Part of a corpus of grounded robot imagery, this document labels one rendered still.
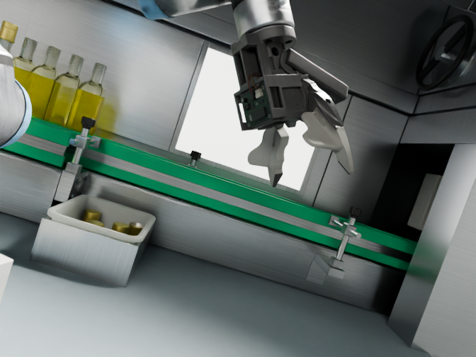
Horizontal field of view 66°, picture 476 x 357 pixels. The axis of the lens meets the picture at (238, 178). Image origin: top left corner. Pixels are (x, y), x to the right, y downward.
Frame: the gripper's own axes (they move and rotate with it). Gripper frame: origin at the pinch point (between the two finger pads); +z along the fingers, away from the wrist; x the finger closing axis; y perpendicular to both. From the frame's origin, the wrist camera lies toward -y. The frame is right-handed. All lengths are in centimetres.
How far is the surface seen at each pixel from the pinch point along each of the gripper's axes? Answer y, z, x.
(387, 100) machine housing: -69, -17, -31
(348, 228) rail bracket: -30.5, 14.2, -23.4
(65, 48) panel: 12, -49, -71
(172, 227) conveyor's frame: 1, 6, -51
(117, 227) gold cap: 15.8, 1.7, -43.7
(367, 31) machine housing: -67, -39, -32
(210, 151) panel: -19, -13, -59
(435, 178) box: -77, 10, -27
